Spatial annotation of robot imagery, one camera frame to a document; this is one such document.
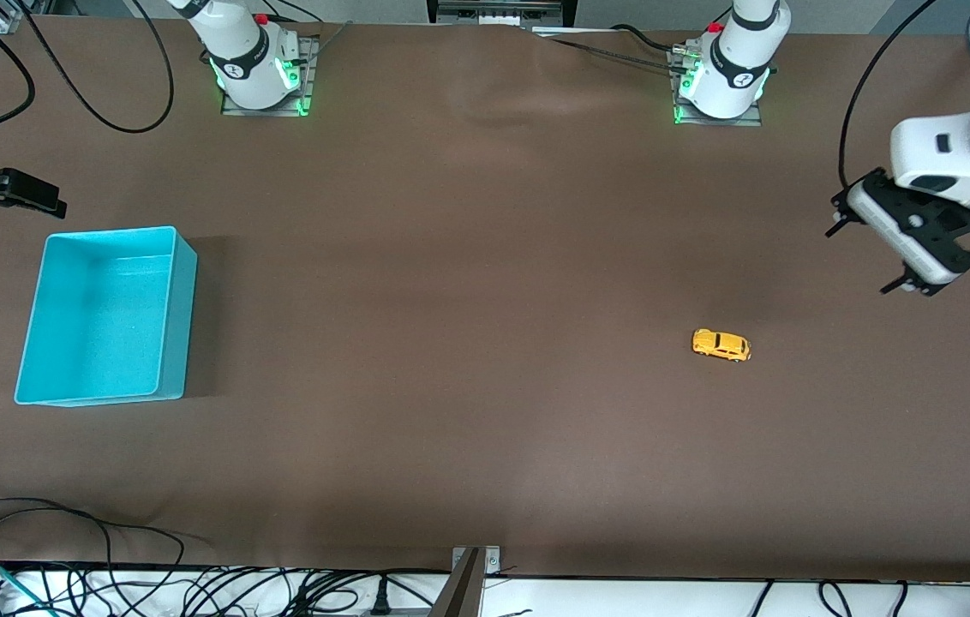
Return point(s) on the yellow beetle toy car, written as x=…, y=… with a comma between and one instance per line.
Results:
x=721, y=344

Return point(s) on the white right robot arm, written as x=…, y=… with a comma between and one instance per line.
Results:
x=241, y=51

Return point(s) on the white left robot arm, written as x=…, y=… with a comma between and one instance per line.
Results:
x=965, y=150

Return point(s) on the turquoise plastic bin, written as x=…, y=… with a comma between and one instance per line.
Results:
x=108, y=326

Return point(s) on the black metal device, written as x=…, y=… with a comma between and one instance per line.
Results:
x=502, y=10

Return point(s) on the black power plug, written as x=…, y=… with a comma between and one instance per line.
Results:
x=380, y=600

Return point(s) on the metal post bracket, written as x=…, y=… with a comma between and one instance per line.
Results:
x=492, y=561

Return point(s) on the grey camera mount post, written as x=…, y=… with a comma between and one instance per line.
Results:
x=461, y=591

